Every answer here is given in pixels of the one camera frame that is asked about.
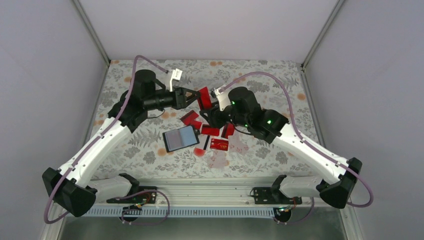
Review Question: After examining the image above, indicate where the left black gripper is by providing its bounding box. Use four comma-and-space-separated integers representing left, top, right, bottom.
144, 85, 200, 111

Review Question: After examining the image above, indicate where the black leather card holder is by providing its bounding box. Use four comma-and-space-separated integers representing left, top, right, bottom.
162, 125, 200, 153

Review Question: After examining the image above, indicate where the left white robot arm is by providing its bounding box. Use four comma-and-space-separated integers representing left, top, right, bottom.
42, 87, 201, 224

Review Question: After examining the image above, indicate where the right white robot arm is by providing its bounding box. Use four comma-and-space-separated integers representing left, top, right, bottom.
200, 106, 362, 209

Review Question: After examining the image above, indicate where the red VIP card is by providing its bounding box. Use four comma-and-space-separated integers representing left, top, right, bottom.
220, 123, 235, 139

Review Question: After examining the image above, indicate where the red card left pair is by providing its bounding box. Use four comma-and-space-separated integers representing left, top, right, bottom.
180, 110, 203, 130

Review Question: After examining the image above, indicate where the white floral card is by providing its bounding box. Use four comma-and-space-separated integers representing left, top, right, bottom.
207, 133, 249, 169

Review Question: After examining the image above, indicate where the red chip card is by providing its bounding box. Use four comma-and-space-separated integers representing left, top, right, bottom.
209, 138, 229, 151

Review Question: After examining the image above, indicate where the red card black stripe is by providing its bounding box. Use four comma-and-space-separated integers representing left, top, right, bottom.
200, 124, 221, 137

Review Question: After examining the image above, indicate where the white card red circle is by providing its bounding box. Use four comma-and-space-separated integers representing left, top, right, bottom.
193, 135, 211, 157

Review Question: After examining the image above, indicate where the floral patterned table mat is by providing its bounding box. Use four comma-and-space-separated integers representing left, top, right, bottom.
77, 59, 330, 181

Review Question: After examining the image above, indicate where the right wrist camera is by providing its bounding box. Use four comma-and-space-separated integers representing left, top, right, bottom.
213, 86, 263, 115

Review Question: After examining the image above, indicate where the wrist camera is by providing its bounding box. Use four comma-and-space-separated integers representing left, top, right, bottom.
213, 86, 263, 115
130, 69, 186, 99

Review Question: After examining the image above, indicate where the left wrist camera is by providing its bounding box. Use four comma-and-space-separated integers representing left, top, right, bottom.
130, 69, 186, 99

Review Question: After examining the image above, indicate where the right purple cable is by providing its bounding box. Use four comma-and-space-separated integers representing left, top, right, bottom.
218, 71, 375, 226

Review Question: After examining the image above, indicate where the purple cable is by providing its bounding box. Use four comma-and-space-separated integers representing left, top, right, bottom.
43, 54, 171, 226
218, 71, 375, 226

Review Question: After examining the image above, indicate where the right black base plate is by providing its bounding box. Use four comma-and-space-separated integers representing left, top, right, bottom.
249, 187, 303, 205

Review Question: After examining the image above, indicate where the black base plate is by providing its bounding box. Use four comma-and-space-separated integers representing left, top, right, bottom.
106, 186, 158, 205
249, 187, 303, 205

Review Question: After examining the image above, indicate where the aluminium rail frame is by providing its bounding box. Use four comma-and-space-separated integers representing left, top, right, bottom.
54, 178, 352, 208

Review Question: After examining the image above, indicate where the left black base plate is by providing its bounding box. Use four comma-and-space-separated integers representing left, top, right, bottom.
106, 186, 158, 205

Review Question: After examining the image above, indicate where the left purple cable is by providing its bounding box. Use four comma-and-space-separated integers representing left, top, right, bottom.
43, 54, 171, 226

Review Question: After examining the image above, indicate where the grey slotted cable duct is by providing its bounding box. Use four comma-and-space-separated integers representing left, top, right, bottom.
83, 206, 275, 219

